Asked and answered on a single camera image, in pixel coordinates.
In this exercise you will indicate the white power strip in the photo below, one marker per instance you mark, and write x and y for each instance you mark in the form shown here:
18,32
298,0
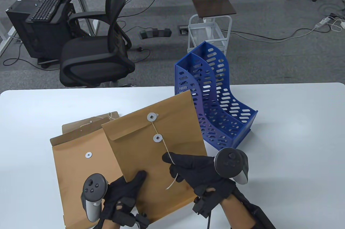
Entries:
322,22

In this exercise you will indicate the person's right forearm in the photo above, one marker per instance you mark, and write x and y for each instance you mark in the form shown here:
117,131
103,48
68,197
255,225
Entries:
237,215

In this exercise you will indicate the blue perforated file holder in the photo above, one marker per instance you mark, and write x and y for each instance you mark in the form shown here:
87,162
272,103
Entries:
244,132

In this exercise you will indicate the black mesh office chair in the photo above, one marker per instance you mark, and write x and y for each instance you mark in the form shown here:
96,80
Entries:
91,59

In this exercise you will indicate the white metal cart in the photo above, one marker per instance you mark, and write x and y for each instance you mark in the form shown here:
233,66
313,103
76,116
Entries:
200,30

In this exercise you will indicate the black computer tower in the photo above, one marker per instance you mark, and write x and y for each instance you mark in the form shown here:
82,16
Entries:
35,37

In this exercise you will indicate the floor socket box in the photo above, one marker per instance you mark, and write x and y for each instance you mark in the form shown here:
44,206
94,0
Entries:
182,30

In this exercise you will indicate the white desk frame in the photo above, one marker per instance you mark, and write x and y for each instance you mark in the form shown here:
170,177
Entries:
84,5

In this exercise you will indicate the person's left forearm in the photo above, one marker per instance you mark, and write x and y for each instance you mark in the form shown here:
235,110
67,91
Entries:
110,225

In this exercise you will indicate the black and white controller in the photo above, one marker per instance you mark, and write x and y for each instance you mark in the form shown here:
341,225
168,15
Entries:
93,188
229,161

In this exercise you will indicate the person's left hand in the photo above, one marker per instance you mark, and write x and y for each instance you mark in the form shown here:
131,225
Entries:
118,196

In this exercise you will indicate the black keyboard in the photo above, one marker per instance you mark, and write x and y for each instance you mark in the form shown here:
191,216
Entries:
45,7

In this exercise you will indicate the person's right hand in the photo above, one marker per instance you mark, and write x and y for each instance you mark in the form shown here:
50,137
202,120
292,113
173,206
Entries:
202,175

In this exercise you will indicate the brown wooden board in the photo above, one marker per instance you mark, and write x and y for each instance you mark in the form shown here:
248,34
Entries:
211,1

